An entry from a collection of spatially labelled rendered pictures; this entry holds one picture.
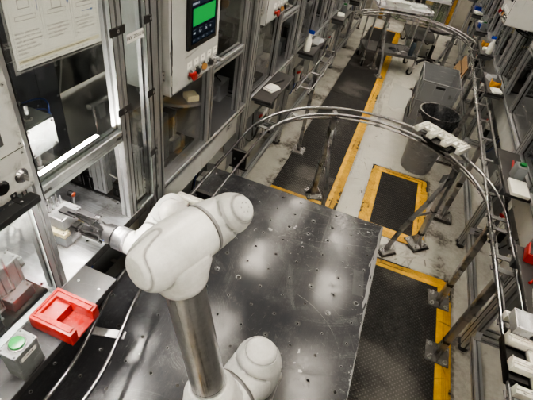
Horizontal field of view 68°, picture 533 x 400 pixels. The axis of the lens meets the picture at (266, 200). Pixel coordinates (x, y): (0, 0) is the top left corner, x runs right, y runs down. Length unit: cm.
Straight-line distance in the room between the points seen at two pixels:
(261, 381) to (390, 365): 137
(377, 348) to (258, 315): 108
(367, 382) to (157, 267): 183
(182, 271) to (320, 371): 92
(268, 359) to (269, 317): 43
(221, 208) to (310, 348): 92
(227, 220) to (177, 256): 15
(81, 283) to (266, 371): 71
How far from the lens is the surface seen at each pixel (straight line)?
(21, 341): 133
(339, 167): 389
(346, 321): 182
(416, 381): 264
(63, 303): 148
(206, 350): 111
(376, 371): 256
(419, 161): 411
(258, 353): 134
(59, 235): 166
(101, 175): 182
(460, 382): 279
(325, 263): 200
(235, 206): 93
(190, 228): 90
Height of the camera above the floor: 212
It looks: 40 degrees down
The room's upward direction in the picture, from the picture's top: 11 degrees clockwise
